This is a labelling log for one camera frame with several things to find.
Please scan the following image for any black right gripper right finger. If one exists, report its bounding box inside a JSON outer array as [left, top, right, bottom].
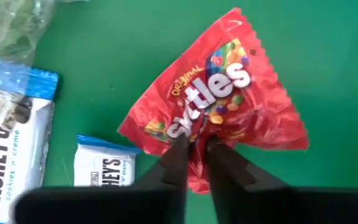
[[206, 136, 288, 224]]

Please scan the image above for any green table mat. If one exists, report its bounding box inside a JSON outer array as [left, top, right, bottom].
[[0, 0, 358, 224]]

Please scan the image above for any red Skittles pack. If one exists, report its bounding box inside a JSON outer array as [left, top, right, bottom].
[[117, 7, 310, 195]]

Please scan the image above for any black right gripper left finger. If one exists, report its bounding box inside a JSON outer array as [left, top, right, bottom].
[[134, 134, 190, 224]]

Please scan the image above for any white blue Hershey's bar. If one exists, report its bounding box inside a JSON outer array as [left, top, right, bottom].
[[73, 133, 142, 187], [0, 60, 59, 224]]

